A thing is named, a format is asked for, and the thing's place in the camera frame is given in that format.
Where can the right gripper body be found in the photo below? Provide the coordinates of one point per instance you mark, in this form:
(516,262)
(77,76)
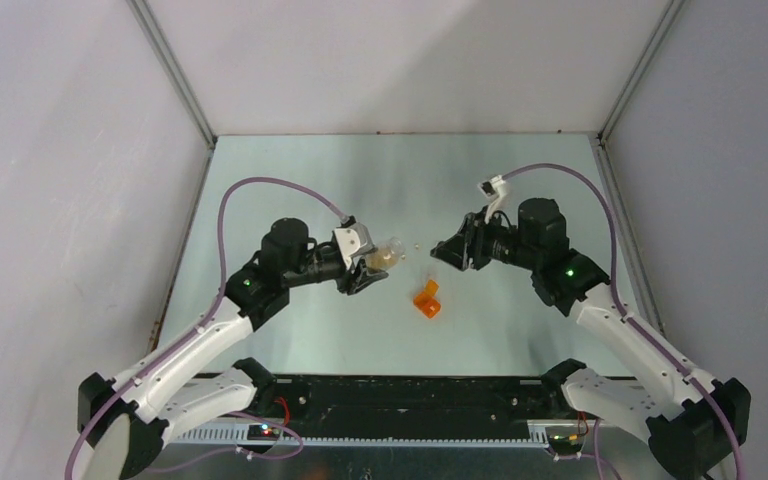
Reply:
(483,236)

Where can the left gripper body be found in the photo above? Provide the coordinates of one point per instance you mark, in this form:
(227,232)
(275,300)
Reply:
(347,280)

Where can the clear pill bottle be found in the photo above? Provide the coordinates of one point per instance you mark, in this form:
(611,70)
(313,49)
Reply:
(386,255)

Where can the orange pill organizer box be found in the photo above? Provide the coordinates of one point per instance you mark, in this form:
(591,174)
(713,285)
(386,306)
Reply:
(426,301)

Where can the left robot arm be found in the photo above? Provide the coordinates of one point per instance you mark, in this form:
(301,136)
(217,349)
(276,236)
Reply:
(130,418)

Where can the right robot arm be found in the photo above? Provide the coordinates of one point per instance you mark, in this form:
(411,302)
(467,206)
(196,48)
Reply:
(689,419)

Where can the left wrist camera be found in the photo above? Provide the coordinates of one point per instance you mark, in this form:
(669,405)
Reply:
(353,241)

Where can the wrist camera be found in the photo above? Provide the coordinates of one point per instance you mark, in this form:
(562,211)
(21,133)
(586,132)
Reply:
(495,190)
(353,241)

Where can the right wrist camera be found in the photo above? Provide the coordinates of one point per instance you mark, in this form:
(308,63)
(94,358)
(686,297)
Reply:
(495,190)

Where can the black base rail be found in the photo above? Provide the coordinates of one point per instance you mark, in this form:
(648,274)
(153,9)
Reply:
(370,410)

